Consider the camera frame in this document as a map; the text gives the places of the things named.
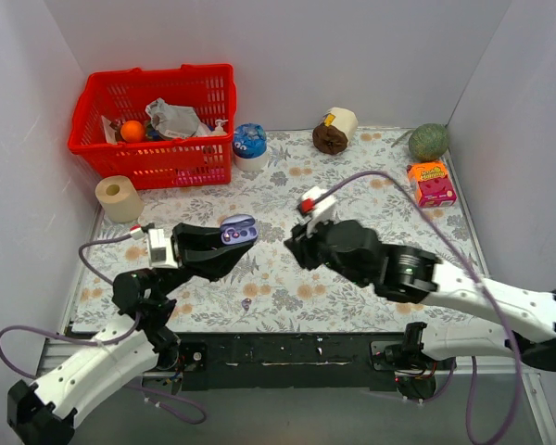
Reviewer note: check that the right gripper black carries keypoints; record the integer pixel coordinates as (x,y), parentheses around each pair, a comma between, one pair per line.
(319,243)

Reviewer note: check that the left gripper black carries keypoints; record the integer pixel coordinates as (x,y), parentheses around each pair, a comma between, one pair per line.
(185,247)

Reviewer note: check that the purple ear clip earbud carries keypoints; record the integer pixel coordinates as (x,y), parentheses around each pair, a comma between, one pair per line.
(231,236)

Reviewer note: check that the lavender earbud charging case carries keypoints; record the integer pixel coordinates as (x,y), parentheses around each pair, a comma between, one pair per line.
(240,222)

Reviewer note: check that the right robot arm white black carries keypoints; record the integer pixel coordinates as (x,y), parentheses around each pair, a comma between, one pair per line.
(507,321)

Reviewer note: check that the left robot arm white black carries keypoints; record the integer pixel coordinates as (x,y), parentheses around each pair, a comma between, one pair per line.
(48,409)

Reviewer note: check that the floral table mat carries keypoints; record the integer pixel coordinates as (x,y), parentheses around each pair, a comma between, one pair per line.
(267,291)

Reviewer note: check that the beige paper roll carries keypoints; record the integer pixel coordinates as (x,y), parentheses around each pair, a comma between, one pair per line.
(119,199)

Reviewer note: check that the orange pink sponge box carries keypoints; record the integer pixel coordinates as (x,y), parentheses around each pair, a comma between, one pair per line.
(431,184)

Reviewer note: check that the white pump bottle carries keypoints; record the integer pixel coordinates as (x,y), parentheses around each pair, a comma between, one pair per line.
(219,128)

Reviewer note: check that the blue white wipes tub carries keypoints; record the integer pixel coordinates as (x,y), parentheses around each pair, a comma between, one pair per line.
(250,150)

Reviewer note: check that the brown cream towel roll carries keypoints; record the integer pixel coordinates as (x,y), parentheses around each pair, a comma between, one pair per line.
(335,130)

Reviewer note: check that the crumpled grey plastic bag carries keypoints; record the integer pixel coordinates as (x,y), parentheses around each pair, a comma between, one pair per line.
(171,121)

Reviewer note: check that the green textured melon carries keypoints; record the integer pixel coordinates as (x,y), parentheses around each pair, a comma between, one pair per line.
(426,143)

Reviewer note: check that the orange fruit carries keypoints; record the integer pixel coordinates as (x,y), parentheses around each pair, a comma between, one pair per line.
(132,132)

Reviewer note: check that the red plastic shopping basket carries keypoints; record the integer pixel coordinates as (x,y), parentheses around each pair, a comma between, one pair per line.
(122,95)

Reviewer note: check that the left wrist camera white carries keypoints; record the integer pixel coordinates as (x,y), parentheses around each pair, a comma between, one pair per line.
(159,247)

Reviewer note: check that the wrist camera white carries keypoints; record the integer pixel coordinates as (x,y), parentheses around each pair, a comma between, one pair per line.
(159,247)
(315,210)

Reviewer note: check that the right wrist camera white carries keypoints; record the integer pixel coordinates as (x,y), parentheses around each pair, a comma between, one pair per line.
(315,210)

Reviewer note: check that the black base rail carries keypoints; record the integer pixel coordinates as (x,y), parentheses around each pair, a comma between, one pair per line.
(255,360)

